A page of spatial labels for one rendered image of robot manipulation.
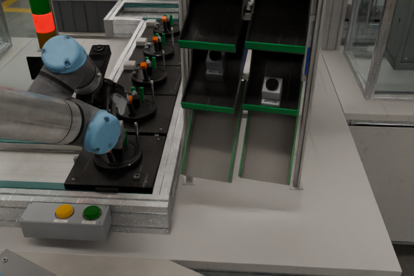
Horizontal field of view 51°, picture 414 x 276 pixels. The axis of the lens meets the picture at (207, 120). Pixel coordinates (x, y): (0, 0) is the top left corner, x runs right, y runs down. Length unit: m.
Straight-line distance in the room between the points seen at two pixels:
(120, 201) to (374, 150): 1.10
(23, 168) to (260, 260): 0.75
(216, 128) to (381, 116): 0.81
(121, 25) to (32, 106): 1.72
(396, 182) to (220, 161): 1.04
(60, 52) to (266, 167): 0.60
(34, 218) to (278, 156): 0.64
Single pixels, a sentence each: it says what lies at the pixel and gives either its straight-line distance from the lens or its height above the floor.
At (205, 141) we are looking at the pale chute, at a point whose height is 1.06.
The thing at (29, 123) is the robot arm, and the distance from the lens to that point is 0.68.
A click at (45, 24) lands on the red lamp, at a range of 1.25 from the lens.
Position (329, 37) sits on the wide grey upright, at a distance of 2.25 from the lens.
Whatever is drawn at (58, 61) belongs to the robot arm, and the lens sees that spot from 0.86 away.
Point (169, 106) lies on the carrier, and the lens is 1.50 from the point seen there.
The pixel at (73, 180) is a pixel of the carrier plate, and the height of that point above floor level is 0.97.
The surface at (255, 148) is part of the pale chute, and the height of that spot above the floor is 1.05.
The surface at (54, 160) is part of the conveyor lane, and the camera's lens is 1.42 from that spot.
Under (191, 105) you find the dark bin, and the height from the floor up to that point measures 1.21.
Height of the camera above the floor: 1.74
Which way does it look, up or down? 33 degrees down
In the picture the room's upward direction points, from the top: straight up
